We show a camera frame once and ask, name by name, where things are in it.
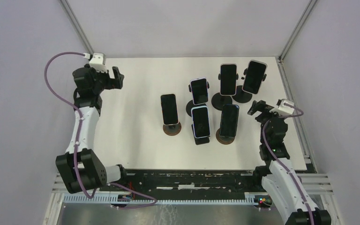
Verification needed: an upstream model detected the cream cased phone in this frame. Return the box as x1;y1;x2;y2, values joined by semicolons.
160;93;179;125

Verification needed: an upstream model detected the black round clamp stand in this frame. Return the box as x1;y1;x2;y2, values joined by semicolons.
186;81;210;117

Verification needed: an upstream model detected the aluminium frame post right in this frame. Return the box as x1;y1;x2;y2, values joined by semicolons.
278;0;319;61

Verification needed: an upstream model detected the dark phone on wooden stand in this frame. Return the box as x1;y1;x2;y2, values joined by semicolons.
219;104;239;138

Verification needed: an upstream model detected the black folding phone stand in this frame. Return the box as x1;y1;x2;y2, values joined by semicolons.
191;124;210;145

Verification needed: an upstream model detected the white cased phone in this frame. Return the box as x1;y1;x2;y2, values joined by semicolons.
220;64;238;96

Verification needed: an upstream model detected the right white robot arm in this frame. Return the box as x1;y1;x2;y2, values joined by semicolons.
247;99;332;225

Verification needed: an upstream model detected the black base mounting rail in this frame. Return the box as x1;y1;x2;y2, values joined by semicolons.
118;169;266;200

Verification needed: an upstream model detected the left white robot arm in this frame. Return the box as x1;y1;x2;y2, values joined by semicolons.
55;65;128;194

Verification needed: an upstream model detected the phone on far right stand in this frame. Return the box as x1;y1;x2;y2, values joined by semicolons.
242;60;267;94

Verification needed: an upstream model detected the aluminium frame post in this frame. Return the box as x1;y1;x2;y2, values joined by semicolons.
278;0;319;61
58;0;94;54

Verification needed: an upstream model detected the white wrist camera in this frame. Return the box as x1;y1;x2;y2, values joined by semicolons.
269;99;294;116
84;53;107;73

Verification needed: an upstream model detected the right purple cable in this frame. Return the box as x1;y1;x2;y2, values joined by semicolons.
262;105;315;225

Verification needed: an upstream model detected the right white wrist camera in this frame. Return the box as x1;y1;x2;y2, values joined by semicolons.
269;99;294;116

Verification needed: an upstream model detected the aluminium frame post left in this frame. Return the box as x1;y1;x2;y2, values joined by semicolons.
58;0;94;54

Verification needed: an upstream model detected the wooden base phone stand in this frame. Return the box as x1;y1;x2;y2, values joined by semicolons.
163;122;181;136

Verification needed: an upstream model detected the white slotted cable duct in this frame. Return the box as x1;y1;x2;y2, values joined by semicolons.
62;192;264;206

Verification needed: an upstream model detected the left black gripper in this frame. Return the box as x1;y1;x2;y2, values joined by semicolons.
86;64;124;94

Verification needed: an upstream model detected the light blue cased phone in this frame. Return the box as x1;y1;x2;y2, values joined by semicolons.
191;105;210;139

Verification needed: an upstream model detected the lilac cased phone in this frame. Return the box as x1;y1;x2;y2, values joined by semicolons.
190;77;208;105

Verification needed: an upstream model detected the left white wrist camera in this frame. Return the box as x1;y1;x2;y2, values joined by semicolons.
84;53;107;73

